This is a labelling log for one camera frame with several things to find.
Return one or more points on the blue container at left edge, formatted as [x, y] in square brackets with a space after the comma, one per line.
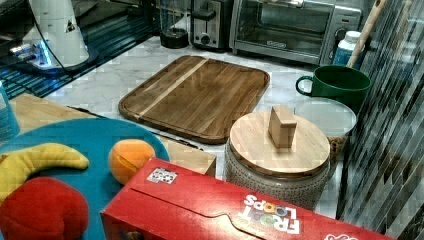
[9, 127]

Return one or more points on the round wooden canister lid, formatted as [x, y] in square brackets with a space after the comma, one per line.
[278, 143]

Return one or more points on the white blue plastic bottle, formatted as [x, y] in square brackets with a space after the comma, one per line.
[345, 48]

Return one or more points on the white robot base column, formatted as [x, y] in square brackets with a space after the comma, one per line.
[55, 40]

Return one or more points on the wooden stick utensil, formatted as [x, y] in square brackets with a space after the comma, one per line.
[371, 20]

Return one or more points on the wooden cutting board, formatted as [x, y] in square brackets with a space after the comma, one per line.
[196, 97]

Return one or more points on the black blender base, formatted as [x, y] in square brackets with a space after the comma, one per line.
[174, 33]

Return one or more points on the red plush fruit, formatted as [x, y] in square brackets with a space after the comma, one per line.
[44, 208]

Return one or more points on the grey ceramic canister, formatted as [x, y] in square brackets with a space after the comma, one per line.
[302, 191]

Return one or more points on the blue round plate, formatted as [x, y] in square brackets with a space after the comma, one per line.
[94, 138]

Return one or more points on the silver toaster oven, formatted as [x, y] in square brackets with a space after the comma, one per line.
[306, 31]

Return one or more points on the red Froot Loops box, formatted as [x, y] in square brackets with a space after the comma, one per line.
[167, 202]

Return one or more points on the green ceramic mug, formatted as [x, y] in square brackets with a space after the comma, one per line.
[340, 83]

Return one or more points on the yellow plush banana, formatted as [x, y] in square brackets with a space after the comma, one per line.
[17, 166]

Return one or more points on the clear jar with white lid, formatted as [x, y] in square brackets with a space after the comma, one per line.
[333, 118]

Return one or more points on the orange plush peach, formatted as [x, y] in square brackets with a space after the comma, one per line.
[128, 156]

